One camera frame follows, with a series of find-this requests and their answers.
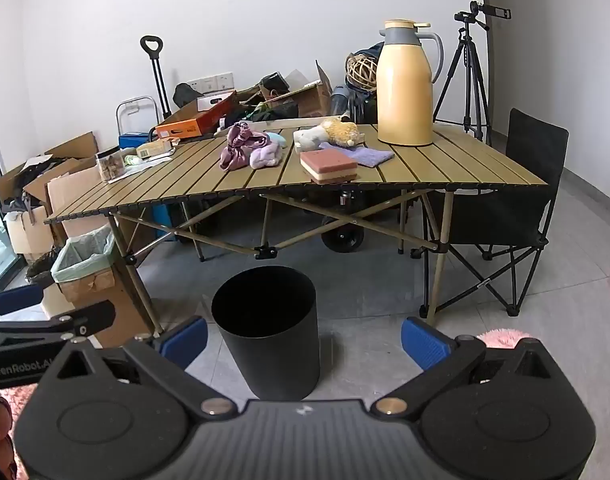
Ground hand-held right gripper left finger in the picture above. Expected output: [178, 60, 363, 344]
[39, 316, 238, 418]

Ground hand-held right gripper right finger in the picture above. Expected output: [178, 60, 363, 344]
[370, 316, 568, 418]

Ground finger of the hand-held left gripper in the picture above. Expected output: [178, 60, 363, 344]
[0, 301, 117, 348]
[0, 285, 44, 319]

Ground black round waste bin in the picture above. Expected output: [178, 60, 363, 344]
[211, 266, 320, 402]

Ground purple satin cloth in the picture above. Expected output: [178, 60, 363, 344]
[219, 121, 270, 171]

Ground lavender cloth pouch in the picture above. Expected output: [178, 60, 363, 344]
[319, 141, 394, 168]

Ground lilac fluffy towel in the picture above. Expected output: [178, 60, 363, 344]
[249, 139, 282, 170]

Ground pink layered sponge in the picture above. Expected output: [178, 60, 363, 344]
[300, 149, 360, 184]

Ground white orange plush hamster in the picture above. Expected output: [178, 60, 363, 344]
[292, 117, 366, 155]

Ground trash bin with liner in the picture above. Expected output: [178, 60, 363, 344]
[51, 224, 116, 285]

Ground cardboard box with liner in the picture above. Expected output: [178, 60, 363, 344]
[41, 260, 153, 350]

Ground pink fluffy rug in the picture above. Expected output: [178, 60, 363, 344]
[477, 329, 530, 350]

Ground pile of cardboard boxes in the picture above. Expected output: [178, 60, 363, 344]
[0, 131, 110, 261]

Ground teal blue bin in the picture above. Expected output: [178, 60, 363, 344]
[151, 201, 186, 242]

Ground black wagon wheel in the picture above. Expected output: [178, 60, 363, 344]
[322, 220, 366, 253]

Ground clear snack jar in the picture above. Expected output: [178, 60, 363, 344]
[96, 149, 124, 183]

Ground white paper sheet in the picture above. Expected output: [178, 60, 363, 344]
[107, 152, 173, 183]

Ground tan folding table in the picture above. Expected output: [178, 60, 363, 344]
[44, 122, 563, 333]

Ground pale yellow carton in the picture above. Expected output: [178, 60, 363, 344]
[136, 137, 182, 158]

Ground blue box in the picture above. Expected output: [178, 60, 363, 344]
[119, 131, 150, 150]

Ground black folding chair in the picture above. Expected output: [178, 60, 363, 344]
[410, 107, 570, 317]

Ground orange cardboard box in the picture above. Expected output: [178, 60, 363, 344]
[155, 89, 238, 140]

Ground beige kraft paper sheet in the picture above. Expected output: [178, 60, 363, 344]
[245, 119, 336, 133]

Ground white carton box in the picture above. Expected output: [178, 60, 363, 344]
[197, 91, 236, 112]

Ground black soft bag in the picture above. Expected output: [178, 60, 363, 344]
[172, 82, 206, 108]

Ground black cloth pouch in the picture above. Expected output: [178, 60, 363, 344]
[235, 100, 300, 123]

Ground yellow thermos jug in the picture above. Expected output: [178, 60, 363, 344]
[376, 19, 444, 147]

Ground grey blue bottle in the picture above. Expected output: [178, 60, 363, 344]
[331, 85, 353, 118]

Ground brown cardboard box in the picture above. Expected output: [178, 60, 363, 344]
[255, 60, 333, 120]

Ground black tripod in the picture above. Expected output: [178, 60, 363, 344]
[432, 10, 492, 143]

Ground black glossy case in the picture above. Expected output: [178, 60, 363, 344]
[260, 72, 290, 92]

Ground wicker ball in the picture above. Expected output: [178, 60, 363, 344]
[346, 52, 380, 92]

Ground dark blue bag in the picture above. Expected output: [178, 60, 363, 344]
[352, 42, 386, 61]

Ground black phone holder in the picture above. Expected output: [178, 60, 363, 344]
[477, 1, 512, 20]

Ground silver metal trolley frame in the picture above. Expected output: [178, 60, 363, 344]
[116, 96, 158, 138]

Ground black wagon pull handle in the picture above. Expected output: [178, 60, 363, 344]
[140, 35, 173, 123]

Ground white wall sockets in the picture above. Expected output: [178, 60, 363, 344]
[187, 71, 234, 92]

